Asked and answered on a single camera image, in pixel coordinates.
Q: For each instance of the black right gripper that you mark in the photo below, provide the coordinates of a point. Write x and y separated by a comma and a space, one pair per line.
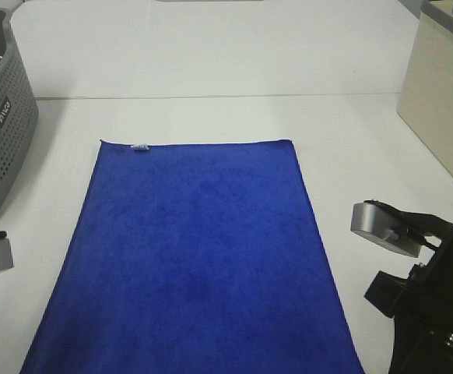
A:
421, 307

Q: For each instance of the blue microfibre towel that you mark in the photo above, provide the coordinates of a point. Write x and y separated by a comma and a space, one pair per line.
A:
195, 259

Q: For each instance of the beige storage box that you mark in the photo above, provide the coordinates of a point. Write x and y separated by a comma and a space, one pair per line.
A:
426, 100

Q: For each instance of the grey perforated plastic basket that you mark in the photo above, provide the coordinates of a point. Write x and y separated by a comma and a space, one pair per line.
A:
1, 128

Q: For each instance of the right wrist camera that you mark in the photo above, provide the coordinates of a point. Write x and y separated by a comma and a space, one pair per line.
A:
385, 226

